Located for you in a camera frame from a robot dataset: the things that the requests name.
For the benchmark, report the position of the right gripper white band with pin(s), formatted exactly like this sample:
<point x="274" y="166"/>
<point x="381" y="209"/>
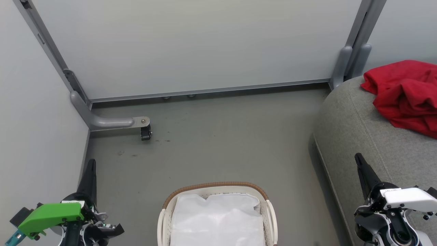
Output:
<point x="406" y="200"/>

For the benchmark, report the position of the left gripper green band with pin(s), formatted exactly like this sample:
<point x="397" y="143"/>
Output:
<point x="51" y="215"/>

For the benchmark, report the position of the red garment with white tag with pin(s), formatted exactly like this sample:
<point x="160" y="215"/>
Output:
<point x="409" y="109"/>

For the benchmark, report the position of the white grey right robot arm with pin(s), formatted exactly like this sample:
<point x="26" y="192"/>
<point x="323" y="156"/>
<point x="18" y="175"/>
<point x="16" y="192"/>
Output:
<point x="392" y="229"/>

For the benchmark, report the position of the white laundry basket brown rim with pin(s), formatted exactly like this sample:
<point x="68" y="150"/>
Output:
<point x="164" y="218"/>

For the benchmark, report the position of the white basket liner cloth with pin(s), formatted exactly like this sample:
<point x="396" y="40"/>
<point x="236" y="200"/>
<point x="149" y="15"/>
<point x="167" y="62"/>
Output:
<point x="218" y="222"/>

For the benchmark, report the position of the grey fabric sofa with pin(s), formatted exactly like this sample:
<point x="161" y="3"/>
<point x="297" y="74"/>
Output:
<point x="358" y="136"/>

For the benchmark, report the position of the black caster wheel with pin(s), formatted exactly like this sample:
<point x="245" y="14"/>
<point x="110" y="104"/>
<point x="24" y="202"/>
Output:
<point x="146" y="133"/>

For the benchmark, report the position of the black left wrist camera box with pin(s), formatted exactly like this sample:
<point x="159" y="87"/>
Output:
<point x="22" y="215"/>

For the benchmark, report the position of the grey partition foot bracket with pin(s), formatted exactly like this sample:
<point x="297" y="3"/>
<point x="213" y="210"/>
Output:
<point x="102" y="121"/>

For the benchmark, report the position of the grey double partition post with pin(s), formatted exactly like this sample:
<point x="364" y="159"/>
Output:
<point x="355" y="44"/>

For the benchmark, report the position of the grey metal partition bottom rail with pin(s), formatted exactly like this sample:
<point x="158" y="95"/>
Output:
<point x="211" y="91"/>

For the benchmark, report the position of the grey metal partition post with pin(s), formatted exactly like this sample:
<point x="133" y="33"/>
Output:
<point x="44" y="37"/>

